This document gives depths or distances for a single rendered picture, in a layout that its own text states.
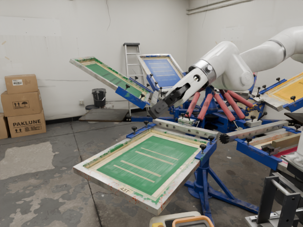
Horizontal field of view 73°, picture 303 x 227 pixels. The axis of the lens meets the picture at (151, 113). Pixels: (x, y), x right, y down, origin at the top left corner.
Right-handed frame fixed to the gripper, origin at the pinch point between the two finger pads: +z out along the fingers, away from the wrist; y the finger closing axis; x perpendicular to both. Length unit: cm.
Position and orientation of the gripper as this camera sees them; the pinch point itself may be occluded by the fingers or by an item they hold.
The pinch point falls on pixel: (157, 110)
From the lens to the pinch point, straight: 55.0
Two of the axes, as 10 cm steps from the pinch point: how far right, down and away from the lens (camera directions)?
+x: -6.3, -7.7, 0.0
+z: -7.6, 6.2, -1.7
